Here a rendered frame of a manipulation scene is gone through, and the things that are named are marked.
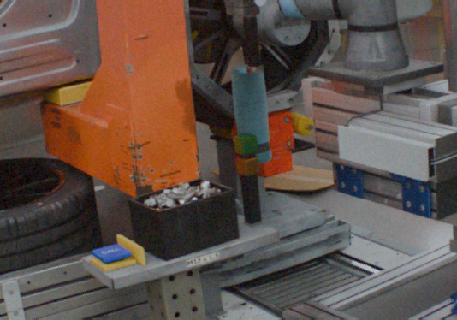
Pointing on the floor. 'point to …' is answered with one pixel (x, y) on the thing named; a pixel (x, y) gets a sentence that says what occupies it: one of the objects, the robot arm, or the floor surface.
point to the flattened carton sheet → (298, 179)
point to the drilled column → (176, 297)
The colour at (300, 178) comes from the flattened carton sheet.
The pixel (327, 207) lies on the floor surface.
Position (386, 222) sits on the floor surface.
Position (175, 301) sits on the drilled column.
